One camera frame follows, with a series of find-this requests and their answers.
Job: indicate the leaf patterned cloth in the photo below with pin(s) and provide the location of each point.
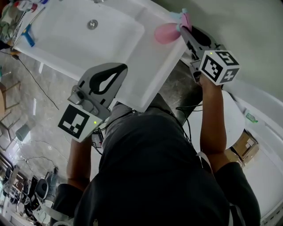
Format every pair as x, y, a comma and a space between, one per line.
10, 22

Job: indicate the person's right forearm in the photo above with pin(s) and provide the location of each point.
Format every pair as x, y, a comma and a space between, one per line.
212, 119

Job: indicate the cardboard box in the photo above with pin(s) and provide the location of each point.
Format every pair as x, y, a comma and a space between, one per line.
245, 148

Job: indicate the white sink basin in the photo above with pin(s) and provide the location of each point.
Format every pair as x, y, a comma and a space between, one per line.
73, 44

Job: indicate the white bottle with red cap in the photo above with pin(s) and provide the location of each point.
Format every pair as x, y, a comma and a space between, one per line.
25, 4

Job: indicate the wooden chair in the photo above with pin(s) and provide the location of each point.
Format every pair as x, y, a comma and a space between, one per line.
4, 97

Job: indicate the person's grey trousers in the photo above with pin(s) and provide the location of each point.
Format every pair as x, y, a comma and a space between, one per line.
123, 114

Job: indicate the white round stool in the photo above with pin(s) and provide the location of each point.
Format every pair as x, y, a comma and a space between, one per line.
232, 119

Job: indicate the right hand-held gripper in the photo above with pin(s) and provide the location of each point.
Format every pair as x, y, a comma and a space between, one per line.
217, 66

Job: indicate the small black device box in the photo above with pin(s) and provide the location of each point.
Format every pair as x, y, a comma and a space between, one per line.
97, 139

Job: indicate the white bathtub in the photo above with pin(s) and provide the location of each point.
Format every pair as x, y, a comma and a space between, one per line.
265, 136

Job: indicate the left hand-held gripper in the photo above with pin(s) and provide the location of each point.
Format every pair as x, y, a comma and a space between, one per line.
100, 97

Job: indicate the person's black shirt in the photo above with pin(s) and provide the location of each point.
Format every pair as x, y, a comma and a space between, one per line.
150, 176

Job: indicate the person's left forearm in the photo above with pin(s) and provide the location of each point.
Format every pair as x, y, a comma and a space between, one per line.
79, 163

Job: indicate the metal sink drain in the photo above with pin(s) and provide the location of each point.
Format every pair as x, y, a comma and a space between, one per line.
92, 24

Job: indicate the green small bottle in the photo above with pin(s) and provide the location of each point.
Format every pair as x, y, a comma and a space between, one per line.
252, 117

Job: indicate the grey bucket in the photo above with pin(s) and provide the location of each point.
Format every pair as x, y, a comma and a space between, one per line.
22, 132

